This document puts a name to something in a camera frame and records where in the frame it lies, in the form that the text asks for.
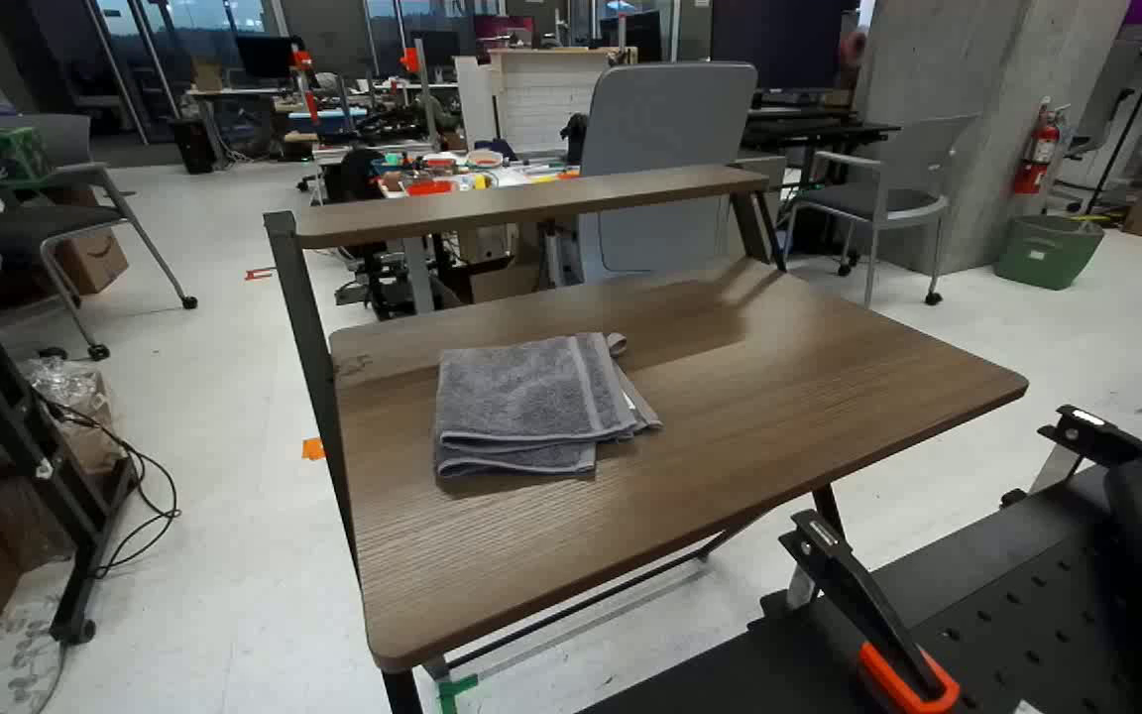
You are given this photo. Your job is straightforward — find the grey towel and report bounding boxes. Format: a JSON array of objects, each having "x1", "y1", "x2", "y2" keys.
[{"x1": 432, "y1": 328, "x2": 668, "y2": 483}]

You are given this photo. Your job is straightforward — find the grey fabric panel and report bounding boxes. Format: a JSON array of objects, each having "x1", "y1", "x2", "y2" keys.
[{"x1": 576, "y1": 61, "x2": 760, "y2": 285}]

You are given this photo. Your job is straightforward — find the white board panel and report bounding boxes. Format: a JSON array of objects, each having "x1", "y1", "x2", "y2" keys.
[{"x1": 453, "y1": 47, "x2": 615, "y2": 159}]

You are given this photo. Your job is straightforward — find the brown wooden desk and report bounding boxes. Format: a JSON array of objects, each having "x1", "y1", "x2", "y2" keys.
[{"x1": 263, "y1": 182, "x2": 858, "y2": 714}]

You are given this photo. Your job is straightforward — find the black backpack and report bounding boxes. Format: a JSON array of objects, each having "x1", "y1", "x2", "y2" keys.
[{"x1": 323, "y1": 143, "x2": 394, "y2": 207}]

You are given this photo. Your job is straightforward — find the black background desk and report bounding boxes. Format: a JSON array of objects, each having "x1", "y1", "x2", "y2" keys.
[{"x1": 740, "y1": 105, "x2": 900, "y2": 159}]

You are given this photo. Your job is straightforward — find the green tape on desk leg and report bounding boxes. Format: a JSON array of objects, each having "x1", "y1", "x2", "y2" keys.
[{"x1": 432, "y1": 670, "x2": 482, "y2": 714}]

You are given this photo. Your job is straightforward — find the black computer monitor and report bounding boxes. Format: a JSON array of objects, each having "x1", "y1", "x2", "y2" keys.
[{"x1": 229, "y1": 34, "x2": 296, "y2": 86}]

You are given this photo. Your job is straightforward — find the black trash bin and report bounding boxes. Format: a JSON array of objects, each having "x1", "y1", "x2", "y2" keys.
[{"x1": 172, "y1": 117, "x2": 222, "y2": 178}]

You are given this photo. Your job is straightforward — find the green plastic bin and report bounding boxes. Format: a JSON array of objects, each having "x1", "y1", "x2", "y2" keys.
[{"x1": 990, "y1": 215, "x2": 1110, "y2": 295}]

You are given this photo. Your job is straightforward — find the small cardboard box under chair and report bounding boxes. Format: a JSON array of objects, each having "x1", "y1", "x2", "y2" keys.
[{"x1": 53, "y1": 228, "x2": 135, "y2": 299}]

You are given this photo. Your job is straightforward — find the red fire extinguisher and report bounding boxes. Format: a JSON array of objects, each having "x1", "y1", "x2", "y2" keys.
[{"x1": 1012, "y1": 101, "x2": 1073, "y2": 203}]

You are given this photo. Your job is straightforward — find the clear plastic bag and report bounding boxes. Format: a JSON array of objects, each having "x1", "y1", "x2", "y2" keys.
[{"x1": 20, "y1": 352, "x2": 114, "y2": 428}]

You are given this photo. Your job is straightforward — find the black and silver clamp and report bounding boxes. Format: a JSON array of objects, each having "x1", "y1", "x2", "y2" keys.
[{"x1": 1028, "y1": 402, "x2": 1142, "y2": 502}]

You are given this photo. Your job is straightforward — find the grey wheeled office chair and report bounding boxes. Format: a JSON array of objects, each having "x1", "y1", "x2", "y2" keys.
[{"x1": 0, "y1": 108, "x2": 204, "y2": 367}]

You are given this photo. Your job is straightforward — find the black metal stand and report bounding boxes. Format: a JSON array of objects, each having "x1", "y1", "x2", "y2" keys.
[{"x1": 0, "y1": 256, "x2": 141, "y2": 652}]

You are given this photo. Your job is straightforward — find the black tripod pole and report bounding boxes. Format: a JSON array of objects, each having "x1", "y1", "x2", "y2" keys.
[{"x1": 1080, "y1": 0, "x2": 1142, "y2": 224}]

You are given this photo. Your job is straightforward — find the black clamp with orange handle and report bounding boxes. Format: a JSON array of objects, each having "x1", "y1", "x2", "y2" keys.
[{"x1": 776, "y1": 510, "x2": 969, "y2": 714}]

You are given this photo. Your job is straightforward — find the grey armchair with metal frame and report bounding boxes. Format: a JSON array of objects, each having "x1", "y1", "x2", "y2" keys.
[{"x1": 780, "y1": 113, "x2": 978, "y2": 309}]

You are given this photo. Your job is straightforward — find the black floor cable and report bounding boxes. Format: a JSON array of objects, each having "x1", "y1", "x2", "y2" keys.
[{"x1": 91, "y1": 416, "x2": 188, "y2": 581}]

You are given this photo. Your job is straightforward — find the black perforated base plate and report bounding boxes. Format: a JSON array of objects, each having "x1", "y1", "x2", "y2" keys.
[{"x1": 583, "y1": 421, "x2": 1142, "y2": 714}]

